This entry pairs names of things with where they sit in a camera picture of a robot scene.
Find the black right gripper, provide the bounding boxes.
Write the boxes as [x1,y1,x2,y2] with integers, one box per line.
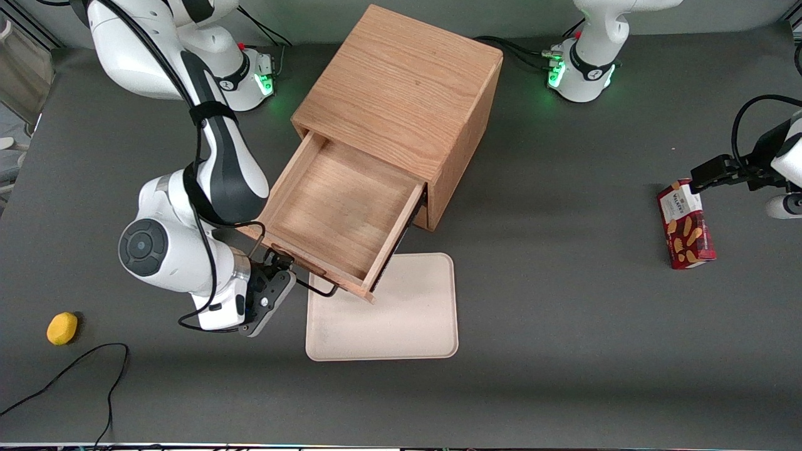
[240,249,297,338]

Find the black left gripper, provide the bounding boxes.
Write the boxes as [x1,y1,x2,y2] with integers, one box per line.
[690,119,791,192]

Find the black metal drawer handle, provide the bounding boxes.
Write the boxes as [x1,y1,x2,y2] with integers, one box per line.
[266,249,340,298]

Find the oak wooden drawer cabinet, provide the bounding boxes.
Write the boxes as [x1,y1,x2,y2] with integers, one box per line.
[291,4,506,232]

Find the red shortbread cookie box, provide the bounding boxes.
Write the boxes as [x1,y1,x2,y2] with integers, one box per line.
[657,179,717,270]

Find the cream plastic tray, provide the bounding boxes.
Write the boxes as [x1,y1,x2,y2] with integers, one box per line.
[305,252,459,362]

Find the yellow lemon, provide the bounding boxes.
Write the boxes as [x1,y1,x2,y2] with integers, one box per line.
[46,312,79,346]

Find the clear plastic panel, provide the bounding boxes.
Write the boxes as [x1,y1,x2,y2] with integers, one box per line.
[0,16,57,135]

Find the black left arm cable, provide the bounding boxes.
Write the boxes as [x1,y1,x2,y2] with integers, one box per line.
[732,94,802,173]

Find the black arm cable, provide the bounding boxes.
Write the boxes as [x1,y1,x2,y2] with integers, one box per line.
[732,94,802,173]
[88,0,270,333]

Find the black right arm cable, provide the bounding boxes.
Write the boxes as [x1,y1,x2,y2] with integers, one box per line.
[88,0,270,333]

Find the thin black table cable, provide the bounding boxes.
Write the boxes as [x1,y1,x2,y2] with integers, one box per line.
[0,343,130,447]

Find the black left base cables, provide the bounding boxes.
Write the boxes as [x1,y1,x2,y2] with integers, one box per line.
[474,19,586,71]

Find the black base cables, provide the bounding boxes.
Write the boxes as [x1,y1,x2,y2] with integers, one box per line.
[238,6,298,79]
[474,19,586,71]

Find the black right base cables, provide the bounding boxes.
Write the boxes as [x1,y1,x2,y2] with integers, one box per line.
[238,6,298,79]

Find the dark aluminium frame rail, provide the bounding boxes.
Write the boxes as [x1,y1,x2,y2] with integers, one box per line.
[0,0,65,51]

